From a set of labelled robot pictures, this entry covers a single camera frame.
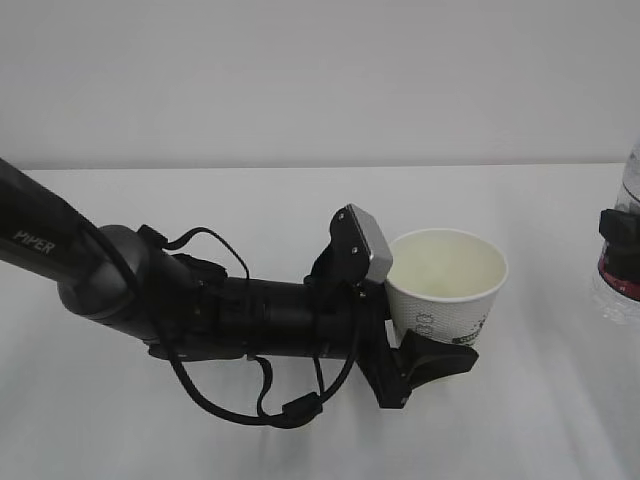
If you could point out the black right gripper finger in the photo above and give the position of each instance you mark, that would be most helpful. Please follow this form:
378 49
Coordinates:
620 258

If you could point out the white paper cup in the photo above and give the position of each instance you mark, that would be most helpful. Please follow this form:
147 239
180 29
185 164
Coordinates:
443 284

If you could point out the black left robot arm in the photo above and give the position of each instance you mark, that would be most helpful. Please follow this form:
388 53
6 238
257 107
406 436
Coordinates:
186 309

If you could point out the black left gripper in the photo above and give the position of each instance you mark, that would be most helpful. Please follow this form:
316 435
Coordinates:
350 313

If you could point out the clear plastic water bottle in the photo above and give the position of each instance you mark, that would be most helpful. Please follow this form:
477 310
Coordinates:
615 284

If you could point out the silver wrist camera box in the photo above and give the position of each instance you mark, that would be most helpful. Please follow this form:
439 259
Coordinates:
380 258

